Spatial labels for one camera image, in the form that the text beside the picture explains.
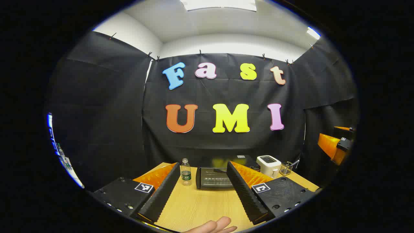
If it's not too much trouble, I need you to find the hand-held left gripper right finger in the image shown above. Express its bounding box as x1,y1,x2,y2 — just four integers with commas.
226,161,316,225

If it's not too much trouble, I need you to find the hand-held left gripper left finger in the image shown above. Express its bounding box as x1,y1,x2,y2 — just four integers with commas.
92,162,181,224

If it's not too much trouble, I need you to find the black electric oven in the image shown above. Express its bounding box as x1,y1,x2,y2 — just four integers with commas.
195,155,261,190

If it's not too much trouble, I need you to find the clear plastic water bottle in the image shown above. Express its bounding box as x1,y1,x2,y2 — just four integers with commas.
180,158,192,186

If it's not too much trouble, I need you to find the white toaster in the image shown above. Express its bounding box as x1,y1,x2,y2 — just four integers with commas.
256,155,282,178

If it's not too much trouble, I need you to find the white side table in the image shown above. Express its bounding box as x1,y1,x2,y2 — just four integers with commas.
57,142,85,189

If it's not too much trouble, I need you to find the black backdrop cloth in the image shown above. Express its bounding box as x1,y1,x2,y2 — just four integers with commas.
45,31,359,191

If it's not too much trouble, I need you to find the wire mesh utensil basket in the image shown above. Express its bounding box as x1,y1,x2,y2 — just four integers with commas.
280,161,294,176

